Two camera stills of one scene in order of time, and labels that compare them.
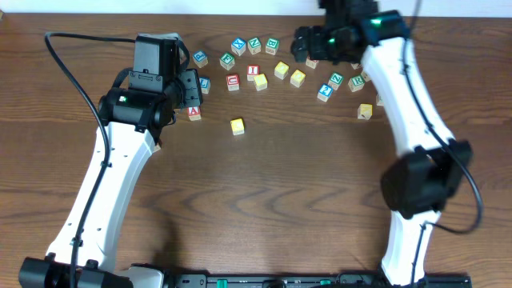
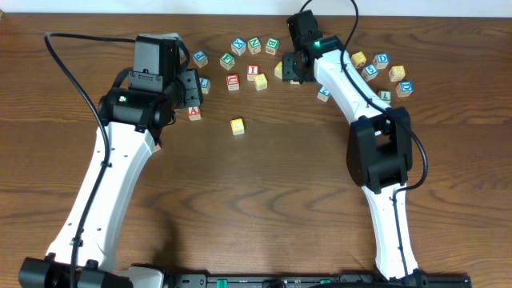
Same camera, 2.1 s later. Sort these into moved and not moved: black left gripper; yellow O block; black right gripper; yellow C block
Moved: black right gripper
Not moved: yellow C block; yellow O block; black left gripper
